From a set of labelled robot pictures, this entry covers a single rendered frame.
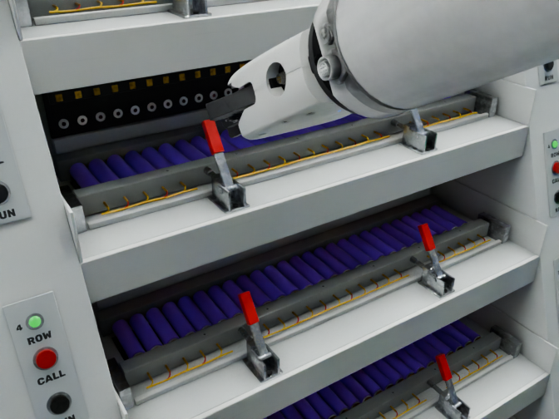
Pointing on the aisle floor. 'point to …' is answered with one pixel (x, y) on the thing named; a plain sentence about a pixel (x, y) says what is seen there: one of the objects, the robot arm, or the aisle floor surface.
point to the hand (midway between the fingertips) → (255, 110)
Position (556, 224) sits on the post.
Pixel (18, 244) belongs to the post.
